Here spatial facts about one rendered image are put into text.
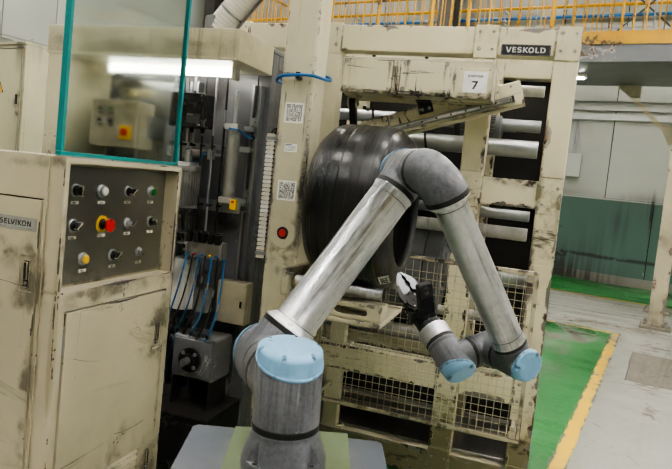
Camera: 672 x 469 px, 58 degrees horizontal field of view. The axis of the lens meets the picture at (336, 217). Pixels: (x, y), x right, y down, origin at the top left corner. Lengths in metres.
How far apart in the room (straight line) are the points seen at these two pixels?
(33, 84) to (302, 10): 3.19
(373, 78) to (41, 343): 1.52
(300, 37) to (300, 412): 1.44
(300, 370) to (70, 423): 0.86
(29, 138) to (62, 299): 3.44
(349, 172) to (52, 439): 1.17
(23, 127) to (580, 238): 8.89
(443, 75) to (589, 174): 9.02
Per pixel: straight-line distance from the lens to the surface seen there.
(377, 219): 1.53
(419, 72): 2.45
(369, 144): 2.06
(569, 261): 11.32
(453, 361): 1.74
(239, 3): 2.81
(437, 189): 1.47
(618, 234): 11.21
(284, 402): 1.34
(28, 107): 5.17
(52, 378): 1.87
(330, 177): 2.01
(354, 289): 2.13
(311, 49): 2.31
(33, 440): 1.95
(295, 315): 1.50
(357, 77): 2.50
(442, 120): 2.54
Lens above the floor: 1.28
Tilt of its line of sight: 4 degrees down
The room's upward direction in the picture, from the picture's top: 6 degrees clockwise
